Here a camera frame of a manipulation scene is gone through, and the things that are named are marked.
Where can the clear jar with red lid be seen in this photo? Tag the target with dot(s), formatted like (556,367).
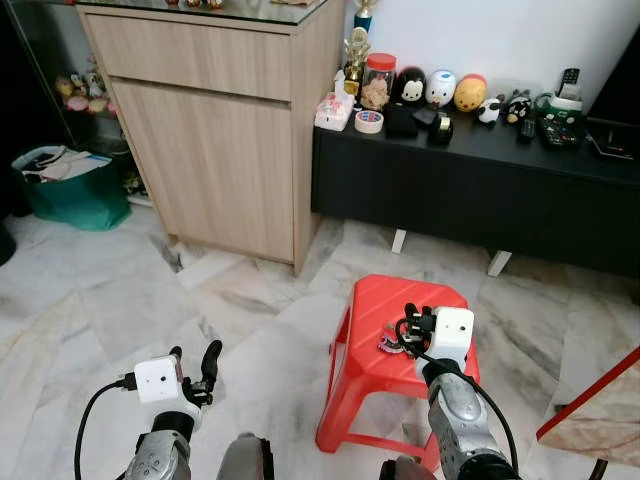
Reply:
(378,85)

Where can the grey right robot leg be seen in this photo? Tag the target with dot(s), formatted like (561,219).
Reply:
(405,470)

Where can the blue gold trophy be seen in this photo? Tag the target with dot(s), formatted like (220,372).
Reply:
(365,12)

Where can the green bag with papers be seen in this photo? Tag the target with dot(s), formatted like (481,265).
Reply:
(80,200)

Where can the marble table with red edge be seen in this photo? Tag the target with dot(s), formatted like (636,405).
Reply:
(600,420)

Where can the grey robot leg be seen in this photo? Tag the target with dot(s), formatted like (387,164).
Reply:
(405,470)
(247,458)

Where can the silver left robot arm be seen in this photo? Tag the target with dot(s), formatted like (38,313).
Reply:
(160,450)

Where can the white tape roll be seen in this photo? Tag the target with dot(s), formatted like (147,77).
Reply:
(369,122)

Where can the black low sideboard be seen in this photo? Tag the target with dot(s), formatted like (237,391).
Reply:
(480,190)

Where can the small black remote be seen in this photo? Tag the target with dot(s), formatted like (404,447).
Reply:
(526,130)

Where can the green black desk telephone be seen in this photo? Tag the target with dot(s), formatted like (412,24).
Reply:
(560,125)

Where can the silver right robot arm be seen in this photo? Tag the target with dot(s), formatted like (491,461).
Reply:
(460,420)

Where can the bunch of keys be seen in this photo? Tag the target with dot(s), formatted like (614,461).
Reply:
(388,343)

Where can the light wooden cabinet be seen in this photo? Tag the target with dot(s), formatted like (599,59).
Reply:
(215,150)

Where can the white pink tissue box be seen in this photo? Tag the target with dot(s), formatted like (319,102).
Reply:
(333,110)

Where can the red plastic stool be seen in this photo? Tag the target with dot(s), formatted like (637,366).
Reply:
(372,370)

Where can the yellow orange egg figure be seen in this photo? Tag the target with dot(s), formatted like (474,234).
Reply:
(470,95)

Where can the white blue egg figure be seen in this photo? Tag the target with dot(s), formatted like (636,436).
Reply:
(441,90)

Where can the black wallet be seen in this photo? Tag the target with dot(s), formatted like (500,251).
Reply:
(401,122)

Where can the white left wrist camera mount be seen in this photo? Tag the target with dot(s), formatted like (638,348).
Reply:
(158,380)

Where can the grey left robot leg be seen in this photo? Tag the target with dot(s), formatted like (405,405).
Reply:
(247,458)

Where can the pink toy figures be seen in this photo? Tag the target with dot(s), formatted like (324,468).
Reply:
(85,92)

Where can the small white black figurine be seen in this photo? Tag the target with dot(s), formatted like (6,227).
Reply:
(490,110)

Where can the flat black tray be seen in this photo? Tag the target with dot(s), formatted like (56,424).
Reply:
(612,147)

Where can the black television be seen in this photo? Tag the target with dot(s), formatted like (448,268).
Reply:
(620,85)

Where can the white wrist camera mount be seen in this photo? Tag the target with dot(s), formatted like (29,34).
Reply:
(453,335)
(158,380)

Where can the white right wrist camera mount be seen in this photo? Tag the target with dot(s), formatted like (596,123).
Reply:
(453,335)

